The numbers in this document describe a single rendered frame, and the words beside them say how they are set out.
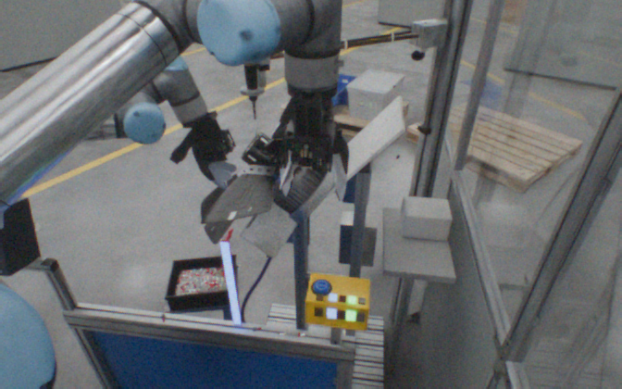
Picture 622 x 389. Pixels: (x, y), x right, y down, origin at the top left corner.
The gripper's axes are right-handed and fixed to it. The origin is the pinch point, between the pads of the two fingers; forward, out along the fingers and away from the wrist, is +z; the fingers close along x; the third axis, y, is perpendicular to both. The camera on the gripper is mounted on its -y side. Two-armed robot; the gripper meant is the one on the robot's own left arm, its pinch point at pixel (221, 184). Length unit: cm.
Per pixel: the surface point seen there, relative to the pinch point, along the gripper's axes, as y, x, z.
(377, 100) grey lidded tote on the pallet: 11, 285, 102
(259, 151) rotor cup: 1.1, 26.9, 5.4
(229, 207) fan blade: -2.6, 1.9, 8.9
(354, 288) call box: 29.7, -12.3, 30.4
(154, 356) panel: -44, -15, 51
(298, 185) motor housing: 11.1, 23.0, 18.7
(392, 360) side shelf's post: 20, 32, 131
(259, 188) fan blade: 3.9, 11.2, 10.0
